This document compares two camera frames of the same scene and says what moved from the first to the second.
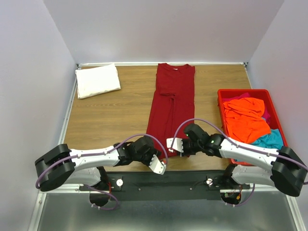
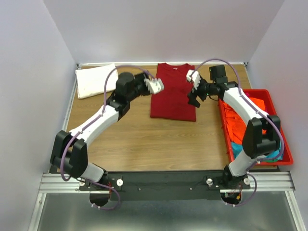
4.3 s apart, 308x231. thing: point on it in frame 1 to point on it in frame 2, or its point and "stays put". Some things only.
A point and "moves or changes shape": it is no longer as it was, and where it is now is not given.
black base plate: x=171 y=186 stays put
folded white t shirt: x=96 y=80 stays put
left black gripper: x=153 y=151 to x=140 y=78
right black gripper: x=185 y=152 to x=192 y=96
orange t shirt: x=244 y=119 stays put
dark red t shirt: x=172 y=111 moves or changes shape
